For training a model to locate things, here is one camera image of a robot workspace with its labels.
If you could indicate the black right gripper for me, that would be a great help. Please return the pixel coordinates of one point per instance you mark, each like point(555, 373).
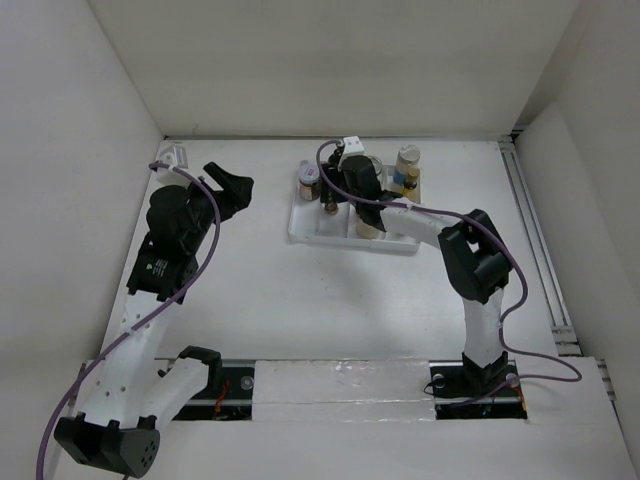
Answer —
point(339, 196)

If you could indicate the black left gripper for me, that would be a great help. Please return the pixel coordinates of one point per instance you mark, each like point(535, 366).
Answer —
point(235, 190)

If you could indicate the small dark pepper bottle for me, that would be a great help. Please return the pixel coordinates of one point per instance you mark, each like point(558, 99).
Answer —
point(331, 208)

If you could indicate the red label spice jar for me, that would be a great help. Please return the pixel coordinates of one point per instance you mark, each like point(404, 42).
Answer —
point(309, 182)

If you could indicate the glass jar beige powder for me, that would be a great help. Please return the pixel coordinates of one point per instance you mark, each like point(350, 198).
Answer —
point(379, 167)

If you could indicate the yellow-green lid spice jar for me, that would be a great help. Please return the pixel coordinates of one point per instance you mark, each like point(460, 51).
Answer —
point(366, 231)

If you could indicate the yellow bottle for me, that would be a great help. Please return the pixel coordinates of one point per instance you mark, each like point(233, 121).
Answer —
point(411, 183)

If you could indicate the blue label white bottle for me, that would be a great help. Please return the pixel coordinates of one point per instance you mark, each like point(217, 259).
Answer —
point(408, 156)

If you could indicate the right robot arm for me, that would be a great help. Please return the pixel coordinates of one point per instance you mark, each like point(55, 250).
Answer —
point(476, 267)

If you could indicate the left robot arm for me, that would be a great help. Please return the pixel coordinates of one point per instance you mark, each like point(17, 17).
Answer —
point(118, 427)

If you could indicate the white divided organizer tray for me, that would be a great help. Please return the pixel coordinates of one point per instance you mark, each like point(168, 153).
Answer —
point(309, 223)

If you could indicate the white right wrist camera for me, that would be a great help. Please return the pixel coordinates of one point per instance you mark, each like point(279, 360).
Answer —
point(352, 146)

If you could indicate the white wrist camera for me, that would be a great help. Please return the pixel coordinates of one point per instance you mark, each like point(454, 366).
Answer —
point(352, 146)
point(171, 155)

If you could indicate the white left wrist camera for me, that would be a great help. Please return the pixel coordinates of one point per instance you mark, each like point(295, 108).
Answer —
point(171, 155)

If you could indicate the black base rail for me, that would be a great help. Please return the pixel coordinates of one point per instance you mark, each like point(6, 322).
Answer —
point(350, 391)

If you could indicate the aluminium side rail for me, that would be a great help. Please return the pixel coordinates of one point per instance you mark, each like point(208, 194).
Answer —
point(562, 327)

